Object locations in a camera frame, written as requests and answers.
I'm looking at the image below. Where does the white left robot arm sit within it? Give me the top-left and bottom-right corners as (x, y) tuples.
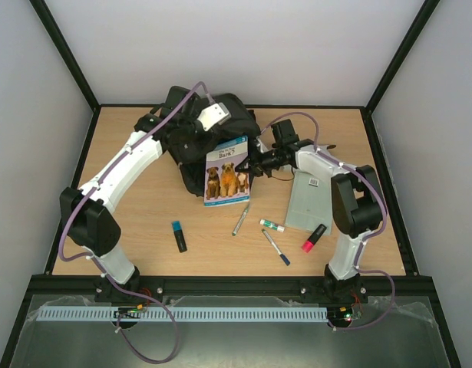
(58, 118), (170, 284)

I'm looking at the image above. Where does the blue black highlighter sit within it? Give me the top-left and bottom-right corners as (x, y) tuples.
(171, 221), (187, 253)

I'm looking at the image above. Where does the black student backpack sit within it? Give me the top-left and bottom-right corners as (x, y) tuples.
(153, 93), (261, 196)

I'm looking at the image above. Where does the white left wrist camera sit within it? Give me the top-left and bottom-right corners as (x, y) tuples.
(197, 103), (231, 132)

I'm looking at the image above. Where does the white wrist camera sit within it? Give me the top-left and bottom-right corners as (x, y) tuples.
(253, 137), (269, 153)
(197, 103), (231, 132)

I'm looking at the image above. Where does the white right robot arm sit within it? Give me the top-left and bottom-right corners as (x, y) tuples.
(236, 117), (387, 301)

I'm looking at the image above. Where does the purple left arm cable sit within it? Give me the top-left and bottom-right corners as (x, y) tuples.
(58, 80), (213, 363)

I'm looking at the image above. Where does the pink black highlighter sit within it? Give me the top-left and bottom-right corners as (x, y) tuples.
(302, 224), (327, 253)

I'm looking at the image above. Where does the blue capped white marker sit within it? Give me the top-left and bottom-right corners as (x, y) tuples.
(261, 229), (291, 266)

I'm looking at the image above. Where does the grey notebook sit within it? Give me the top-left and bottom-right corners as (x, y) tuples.
(285, 171), (333, 235)

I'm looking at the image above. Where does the dog picture book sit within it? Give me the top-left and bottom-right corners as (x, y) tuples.
(203, 136), (250, 207)

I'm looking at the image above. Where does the light blue cable duct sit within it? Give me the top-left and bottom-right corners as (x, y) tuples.
(36, 306), (328, 323)

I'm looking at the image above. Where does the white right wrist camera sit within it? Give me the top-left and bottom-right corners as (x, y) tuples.
(253, 137), (269, 153)

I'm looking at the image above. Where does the black aluminium frame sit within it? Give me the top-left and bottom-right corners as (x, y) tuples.
(0, 1), (460, 367)

